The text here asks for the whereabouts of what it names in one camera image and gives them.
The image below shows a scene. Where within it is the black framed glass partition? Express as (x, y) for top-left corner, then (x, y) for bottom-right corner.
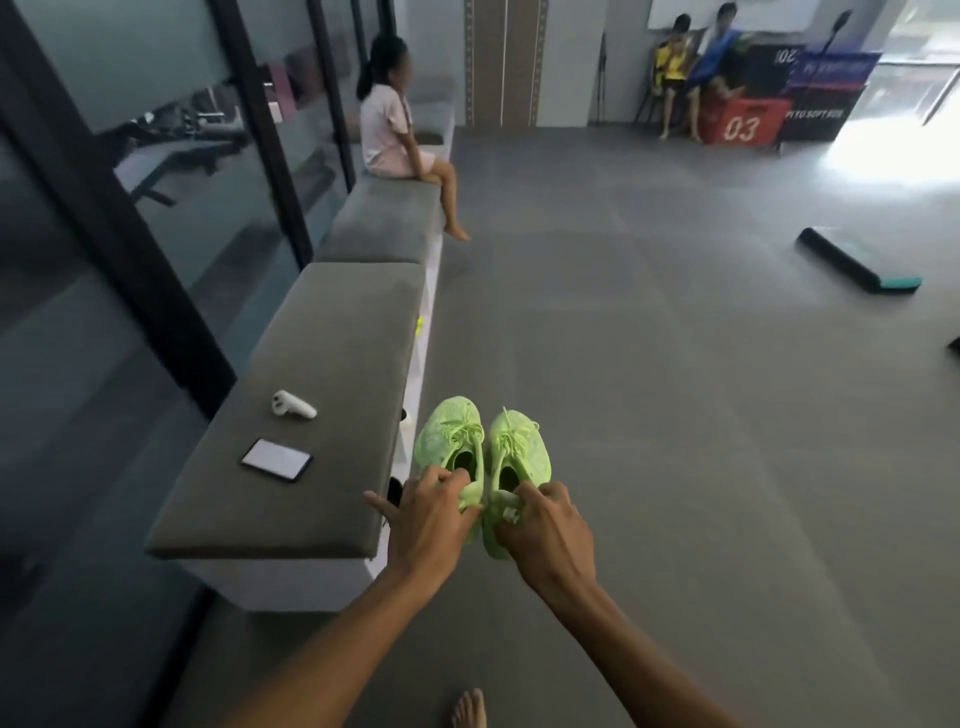
(0, 0), (399, 586)

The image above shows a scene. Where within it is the small grey bench cushion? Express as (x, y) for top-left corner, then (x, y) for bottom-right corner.
(408, 99), (457, 148)

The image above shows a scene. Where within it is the person's right forearm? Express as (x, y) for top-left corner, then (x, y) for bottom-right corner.
(534, 579), (745, 728)

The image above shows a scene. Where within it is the red plyo box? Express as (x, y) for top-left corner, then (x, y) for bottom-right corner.
(700, 95), (794, 146)

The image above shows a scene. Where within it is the person's foot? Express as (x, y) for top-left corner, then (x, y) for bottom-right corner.
(450, 687), (489, 728)

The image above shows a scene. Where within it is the dark soft plyo box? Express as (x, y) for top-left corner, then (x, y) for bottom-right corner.
(777, 49), (884, 145)

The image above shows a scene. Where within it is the person's left forearm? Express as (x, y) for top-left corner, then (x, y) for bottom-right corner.
(217, 564), (438, 728)

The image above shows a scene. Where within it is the white earbuds case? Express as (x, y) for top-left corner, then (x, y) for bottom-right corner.
(270, 389), (318, 421)

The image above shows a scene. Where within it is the large grey bench cushion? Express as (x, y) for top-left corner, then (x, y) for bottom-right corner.
(144, 260), (429, 563)

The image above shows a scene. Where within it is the white bench base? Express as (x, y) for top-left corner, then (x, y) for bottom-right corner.
(176, 123), (457, 615)

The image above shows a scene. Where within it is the wooden pillar panel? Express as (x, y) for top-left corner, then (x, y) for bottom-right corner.
(464, 0), (550, 129)

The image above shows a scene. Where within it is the neon green sneaker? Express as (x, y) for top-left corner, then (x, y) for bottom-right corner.
(480, 406), (553, 561)
(411, 396), (488, 546)

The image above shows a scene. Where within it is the medium grey bench cushion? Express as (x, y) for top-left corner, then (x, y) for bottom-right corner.
(314, 172), (445, 269)

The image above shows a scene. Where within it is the person's left hand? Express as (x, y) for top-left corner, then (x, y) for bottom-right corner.
(363, 465), (486, 594)

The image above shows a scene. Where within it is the black smartphone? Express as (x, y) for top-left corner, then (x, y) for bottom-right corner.
(239, 437), (314, 483)

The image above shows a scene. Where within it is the black plyo box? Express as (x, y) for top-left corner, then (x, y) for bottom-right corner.
(738, 42), (809, 100)

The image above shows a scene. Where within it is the black and teal step platform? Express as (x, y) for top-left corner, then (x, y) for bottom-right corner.
(795, 225), (924, 296)

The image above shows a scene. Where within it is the white board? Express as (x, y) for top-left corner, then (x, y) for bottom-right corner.
(648, 0), (824, 32)

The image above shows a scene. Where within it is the person's right hand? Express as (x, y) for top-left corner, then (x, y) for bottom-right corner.
(491, 480), (599, 603)

